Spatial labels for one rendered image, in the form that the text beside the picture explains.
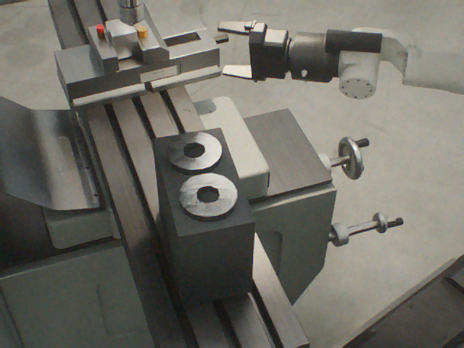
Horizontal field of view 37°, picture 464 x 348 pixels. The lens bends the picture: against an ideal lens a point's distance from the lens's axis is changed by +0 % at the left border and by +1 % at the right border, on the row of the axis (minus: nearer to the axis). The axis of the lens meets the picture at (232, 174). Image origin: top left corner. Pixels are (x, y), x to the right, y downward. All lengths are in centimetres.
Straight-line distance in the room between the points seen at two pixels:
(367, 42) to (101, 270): 78
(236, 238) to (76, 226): 51
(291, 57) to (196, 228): 39
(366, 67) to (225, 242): 41
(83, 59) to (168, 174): 52
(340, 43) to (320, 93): 186
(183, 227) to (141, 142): 44
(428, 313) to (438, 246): 93
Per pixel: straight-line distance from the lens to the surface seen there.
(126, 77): 153
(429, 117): 307
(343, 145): 186
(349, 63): 124
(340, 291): 239
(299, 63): 126
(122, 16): 133
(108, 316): 176
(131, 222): 130
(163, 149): 115
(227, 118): 165
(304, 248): 180
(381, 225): 185
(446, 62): 127
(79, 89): 152
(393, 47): 131
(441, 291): 172
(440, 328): 166
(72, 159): 152
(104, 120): 150
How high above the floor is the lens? 195
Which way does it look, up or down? 46 degrees down
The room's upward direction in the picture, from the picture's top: 1 degrees clockwise
